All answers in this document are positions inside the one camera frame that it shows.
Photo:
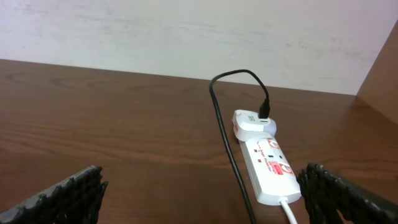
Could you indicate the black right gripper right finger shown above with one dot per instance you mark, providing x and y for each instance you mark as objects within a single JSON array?
[{"x": 330, "y": 198}]

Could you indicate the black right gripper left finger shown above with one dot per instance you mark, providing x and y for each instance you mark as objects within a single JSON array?
[{"x": 76, "y": 199}]

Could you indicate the white USB charger adapter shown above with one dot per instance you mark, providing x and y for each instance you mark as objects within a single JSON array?
[{"x": 248, "y": 125}]

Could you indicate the white power strip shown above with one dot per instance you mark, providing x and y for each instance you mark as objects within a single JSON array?
[{"x": 272, "y": 177}]

